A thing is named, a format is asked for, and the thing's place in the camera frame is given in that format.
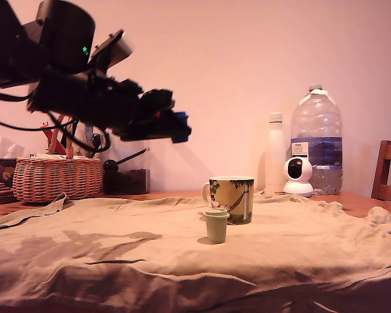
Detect blue coffee capsule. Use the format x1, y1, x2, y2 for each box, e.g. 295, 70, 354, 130
170, 111, 190, 145

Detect green coffee capsule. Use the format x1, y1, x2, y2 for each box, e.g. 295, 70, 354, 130
204, 208, 231, 245

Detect black coffee scoop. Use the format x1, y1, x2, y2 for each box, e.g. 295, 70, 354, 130
103, 148, 150, 173

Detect clear coffee bean container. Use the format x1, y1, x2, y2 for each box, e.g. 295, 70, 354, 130
101, 128, 151, 196

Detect cartoon print coffee mug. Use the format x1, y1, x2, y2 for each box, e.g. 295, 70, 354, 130
201, 176, 255, 226

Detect blue kitchen tool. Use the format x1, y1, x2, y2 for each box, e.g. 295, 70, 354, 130
83, 125, 95, 154

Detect black scissors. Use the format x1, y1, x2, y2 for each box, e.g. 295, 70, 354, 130
91, 132, 104, 154

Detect red kitchen tool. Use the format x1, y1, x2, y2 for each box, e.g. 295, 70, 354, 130
40, 122, 68, 156

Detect white paper sheet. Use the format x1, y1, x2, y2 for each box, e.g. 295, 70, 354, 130
29, 152, 89, 161

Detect white insulated bottle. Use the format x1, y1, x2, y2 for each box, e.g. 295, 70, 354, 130
265, 112, 287, 194

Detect beige cloth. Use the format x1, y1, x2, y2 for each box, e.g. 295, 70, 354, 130
0, 188, 391, 313

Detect patterned tissue box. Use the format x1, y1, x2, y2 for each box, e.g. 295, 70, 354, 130
0, 158, 19, 188

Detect large clear water bottle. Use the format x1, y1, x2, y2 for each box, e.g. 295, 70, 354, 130
290, 83, 343, 196

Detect wooden chair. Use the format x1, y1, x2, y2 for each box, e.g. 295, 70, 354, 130
370, 140, 391, 204

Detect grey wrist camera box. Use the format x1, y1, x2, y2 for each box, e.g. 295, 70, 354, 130
88, 28, 134, 71

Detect wicker basket with handle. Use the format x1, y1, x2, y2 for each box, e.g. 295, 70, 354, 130
12, 113, 104, 203

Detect long black cable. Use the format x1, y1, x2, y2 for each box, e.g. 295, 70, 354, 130
0, 114, 112, 154

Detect short black cable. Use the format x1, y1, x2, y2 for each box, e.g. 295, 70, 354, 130
0, 93, 33, 104

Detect small white round camera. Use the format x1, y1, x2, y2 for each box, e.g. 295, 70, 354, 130
282, 156, 314, 198

